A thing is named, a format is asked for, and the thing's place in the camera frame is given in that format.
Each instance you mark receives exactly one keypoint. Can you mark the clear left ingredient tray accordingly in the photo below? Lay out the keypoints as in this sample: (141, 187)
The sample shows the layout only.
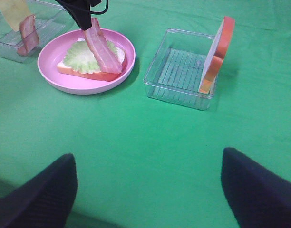
(51, 20)

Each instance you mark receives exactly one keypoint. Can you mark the green lettuce leaf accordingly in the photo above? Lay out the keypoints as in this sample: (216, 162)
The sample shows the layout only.
(118, 51)

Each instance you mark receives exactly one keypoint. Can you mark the bacon strip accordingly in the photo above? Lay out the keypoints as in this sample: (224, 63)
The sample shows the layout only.
(97, 43)
(29, 36)

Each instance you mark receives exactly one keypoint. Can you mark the clear right bread tray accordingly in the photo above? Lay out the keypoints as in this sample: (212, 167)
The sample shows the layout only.
(175, 72)

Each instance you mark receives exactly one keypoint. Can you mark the pink round plate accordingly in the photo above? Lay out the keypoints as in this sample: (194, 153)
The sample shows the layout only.
(55, 51)

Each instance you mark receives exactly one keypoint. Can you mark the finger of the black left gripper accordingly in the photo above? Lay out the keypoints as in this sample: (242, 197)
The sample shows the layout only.
(79, 10)

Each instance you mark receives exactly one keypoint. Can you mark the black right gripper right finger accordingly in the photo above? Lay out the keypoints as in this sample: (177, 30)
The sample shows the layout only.
(257, 197)

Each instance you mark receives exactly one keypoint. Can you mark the bread slice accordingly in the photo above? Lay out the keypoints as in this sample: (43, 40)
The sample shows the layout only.
(98, 76)
(216, 54)

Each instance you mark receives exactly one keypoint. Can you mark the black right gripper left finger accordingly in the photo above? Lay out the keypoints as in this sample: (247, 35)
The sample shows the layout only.
(45, 201)

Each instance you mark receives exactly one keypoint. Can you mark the yellow cheese slice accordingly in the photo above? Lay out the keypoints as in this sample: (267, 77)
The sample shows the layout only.
(14, 12)

